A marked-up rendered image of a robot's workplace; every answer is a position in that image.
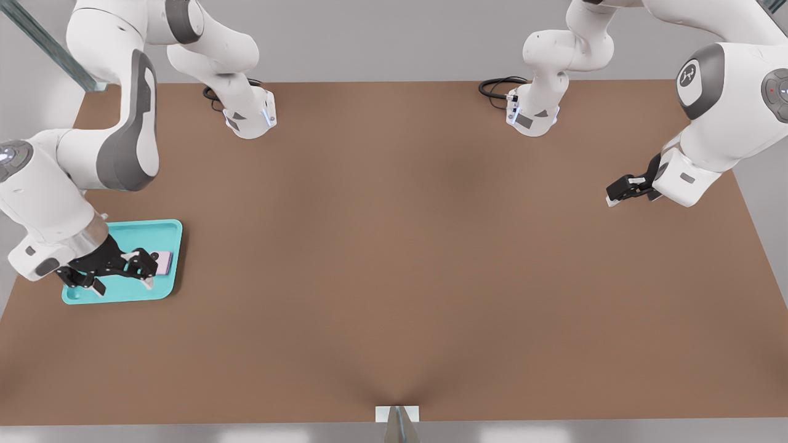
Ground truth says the pale blue-green tray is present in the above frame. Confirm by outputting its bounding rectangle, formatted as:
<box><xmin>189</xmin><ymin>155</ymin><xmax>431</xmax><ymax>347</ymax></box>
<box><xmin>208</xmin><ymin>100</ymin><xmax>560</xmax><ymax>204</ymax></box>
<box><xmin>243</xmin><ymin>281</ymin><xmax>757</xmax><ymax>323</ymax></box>
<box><xmin>62</xmin><ymin>220</ymin><xmax>183</xmax><ymax>305</ymax></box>

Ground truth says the black cable loop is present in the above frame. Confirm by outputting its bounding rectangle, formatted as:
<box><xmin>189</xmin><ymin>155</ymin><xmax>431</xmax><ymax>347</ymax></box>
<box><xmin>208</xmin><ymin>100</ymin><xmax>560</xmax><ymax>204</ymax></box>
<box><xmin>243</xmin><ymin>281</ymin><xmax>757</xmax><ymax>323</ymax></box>
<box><xmin>203</xmin><ymin>78</ymin><xmax>265</xmax><ymax>113</ymax></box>
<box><xmin>478</xmin><ymin>76</ymin><xmax>531</xmax><ymax>111</ymax></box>

